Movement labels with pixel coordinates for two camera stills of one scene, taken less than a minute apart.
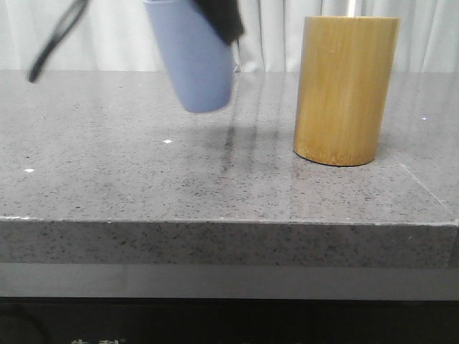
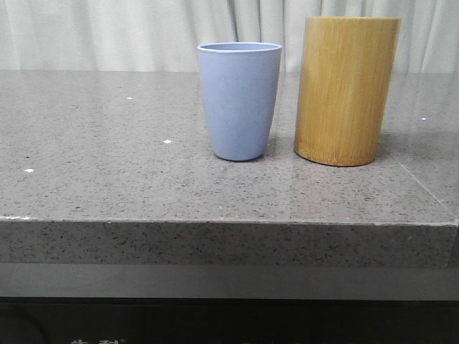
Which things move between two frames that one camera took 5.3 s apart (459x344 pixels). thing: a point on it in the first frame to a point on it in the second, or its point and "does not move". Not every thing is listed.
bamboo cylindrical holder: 346,68 does not move
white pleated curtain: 117,35 does not move
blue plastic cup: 200,61 to 239,82
